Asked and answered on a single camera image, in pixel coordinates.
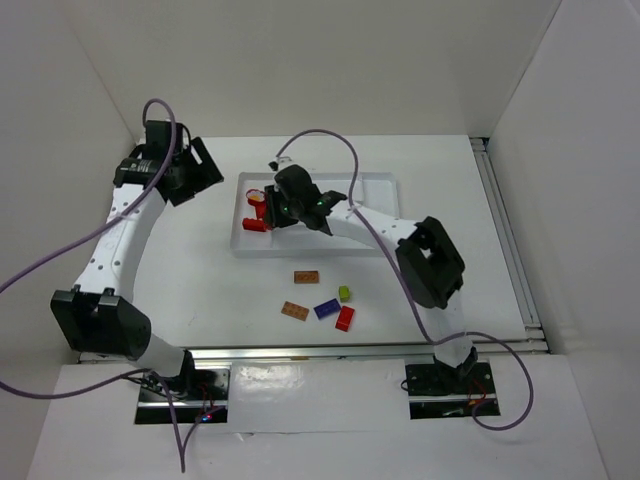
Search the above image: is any small green lego brick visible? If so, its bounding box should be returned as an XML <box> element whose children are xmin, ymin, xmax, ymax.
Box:
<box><xmin>338</xmin><ymin>285</ymin><xmax>351</xmax><ymax>302</ymax></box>

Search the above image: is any aluminium front rail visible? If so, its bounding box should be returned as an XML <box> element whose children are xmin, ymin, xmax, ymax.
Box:
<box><xmin>191</xmin><ymin>343</ymin><xmax>433</xmax><ymax>364</ymax></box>

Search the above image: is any red and green lego brick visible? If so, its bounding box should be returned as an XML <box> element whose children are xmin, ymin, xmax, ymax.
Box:
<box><xmin>335</xmin><ymin>306</ymin><xmax>355</xmax><ymax>332</ymax></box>

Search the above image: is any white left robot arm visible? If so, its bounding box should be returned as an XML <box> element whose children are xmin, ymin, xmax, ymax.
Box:
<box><xmin>50</xmin><ymin>120</ymin><xmax>224</xmax><ymax>395</ymax></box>

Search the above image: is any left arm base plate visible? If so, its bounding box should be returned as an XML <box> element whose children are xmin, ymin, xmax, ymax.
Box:
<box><xmin>130</xmin><ymin>368</ymin><xmax>231</xmax><ymax>425</ymax></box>

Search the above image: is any red flower lego brick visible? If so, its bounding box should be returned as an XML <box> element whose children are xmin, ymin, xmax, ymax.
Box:
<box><xmin>246</xmin><ymin>189</ymin><xmax>267</xmax><ymax>219</ymax></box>

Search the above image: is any white compartment tray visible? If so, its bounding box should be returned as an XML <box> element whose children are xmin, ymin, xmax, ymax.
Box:
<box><xmin>230</xmin><ymin>165</ymin><xmax>400</xmax><ymax>258</ymax></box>

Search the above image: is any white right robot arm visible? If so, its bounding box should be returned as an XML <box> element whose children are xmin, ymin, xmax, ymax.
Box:
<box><xmin>265</xmin><ymin>160</ymin><xmax>478</xmax><ymax>384</ymax></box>

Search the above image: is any orange lego plate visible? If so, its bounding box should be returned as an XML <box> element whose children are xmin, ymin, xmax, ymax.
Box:
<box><xmin>281</xmin><ymin>301</ymin><xmax>309</xmax><ymax>321</ymax></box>
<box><xmin>293</xmin><ymin>270</ymin><xmax>320</xmax><ymax>284</ymax></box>

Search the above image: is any blue lego plate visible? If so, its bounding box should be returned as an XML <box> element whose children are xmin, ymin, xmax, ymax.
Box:
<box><xmin>313</xmin><ymin>299</ymin><xmax>341</xmax><ymax>320</ymax></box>

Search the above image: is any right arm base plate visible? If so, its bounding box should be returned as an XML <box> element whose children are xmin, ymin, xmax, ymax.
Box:
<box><xmin>400</xmin><ymin>362</ymin><xmax>500</xmax><ymax>420</ymax></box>

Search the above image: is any red rectangular lego brick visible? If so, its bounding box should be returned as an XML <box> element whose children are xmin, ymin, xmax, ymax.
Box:
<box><xmin>242</xmin><ymin>218</ymin><xmax>270</xmax><ymax>232</ymax></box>

